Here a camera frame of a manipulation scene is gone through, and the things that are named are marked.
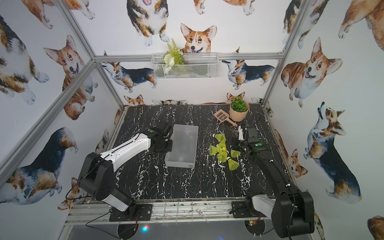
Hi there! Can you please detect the white wire wall basket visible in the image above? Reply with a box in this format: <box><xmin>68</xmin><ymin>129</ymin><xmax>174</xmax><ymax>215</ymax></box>
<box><xmin>151</xmin><ymin>53</ymin><xmax>219</xmax><ymax>79</ymax></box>

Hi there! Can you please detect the pink slotted scoop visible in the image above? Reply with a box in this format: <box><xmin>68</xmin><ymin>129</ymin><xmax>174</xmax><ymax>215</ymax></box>
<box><xmin>214</xmin><ymin>110</ymin><xmax>238</xmax><ymax>127</ymax></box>

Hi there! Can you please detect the green shuttlecock three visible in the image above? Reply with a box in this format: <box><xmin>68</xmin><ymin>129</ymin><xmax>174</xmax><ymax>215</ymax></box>
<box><xmin>231</xmin><ymin>150</ymin><xmax>241</xmax><ymax>159</ymax></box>

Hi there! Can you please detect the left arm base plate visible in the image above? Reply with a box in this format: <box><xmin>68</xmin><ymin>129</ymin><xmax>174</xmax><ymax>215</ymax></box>
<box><xmin>109</xmin><ymin>204</ymin><xmax>153</xmax><ymax>222</ymax></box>

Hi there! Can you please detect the green shuttlecock five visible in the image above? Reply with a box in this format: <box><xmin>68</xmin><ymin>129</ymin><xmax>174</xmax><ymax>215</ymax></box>
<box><xmin>227</xmin><ymin>158</ymin><xmax>240</xmax><ymax>171</ymax></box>

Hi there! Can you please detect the green fern plant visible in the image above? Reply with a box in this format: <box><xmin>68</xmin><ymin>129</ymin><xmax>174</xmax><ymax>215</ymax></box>
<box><xmin>163</xmin><ymin>39</ymin><xmax>185</xmax><ymax>75</ymax></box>

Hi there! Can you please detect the aluminium front rail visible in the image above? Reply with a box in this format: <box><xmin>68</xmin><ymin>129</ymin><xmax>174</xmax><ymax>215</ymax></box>
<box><xmin>65</xmin><ymin>198</ymin><xmax>270</xmax><ymax>226</ymax></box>

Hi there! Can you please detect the clear plastic storage box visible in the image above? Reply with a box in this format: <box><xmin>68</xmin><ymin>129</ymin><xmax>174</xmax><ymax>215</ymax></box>
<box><xmin>165</xmin><ymin>124</ymin><xmax>199</xmax><ymax>169</ymax></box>

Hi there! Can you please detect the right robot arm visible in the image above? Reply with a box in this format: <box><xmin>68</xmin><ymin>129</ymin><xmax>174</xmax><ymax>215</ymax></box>
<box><xmin>241</xmin><ymin>137</ymin><xmax>315</xmax><ymax>238</ymax></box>

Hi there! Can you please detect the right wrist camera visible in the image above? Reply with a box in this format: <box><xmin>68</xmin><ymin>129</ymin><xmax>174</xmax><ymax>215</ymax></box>
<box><xmin>238</xmin><ymin>126</ymin><xmax>259</xmax><ymax>143</ymax></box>

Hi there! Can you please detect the green shuttlecock one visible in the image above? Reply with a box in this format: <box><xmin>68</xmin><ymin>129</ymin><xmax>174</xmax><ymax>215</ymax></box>
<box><xmin>213</xmin><ymin>134</ymin><xmax>226</xmax><ymax>143</ymax></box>

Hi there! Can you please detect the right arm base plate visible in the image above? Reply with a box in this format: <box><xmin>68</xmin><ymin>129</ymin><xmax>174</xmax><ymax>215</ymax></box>
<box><xmin>229</xmin><ymin>201</ymin><xmax>263</xmax><ymax>219</ymax></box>

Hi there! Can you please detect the green shuttlecock two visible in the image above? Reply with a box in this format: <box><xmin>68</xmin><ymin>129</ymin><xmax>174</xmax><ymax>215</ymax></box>
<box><xmin>209</xmin><ymin>144</ymin><xmax>227</xmax><ymax>156</ymax></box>

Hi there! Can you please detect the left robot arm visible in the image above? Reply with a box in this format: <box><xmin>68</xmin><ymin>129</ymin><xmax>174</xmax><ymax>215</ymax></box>
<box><xmin>78</xmin><ymin>121</ymin><xmax>173</xmax><ymax>220</ymax></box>

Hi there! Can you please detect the pink pot with succulent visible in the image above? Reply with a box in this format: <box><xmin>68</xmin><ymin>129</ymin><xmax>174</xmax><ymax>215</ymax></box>
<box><xmin>230</xmin><ymin>97</ymin><xmax>250</xmax><ymax>122</ymax></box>

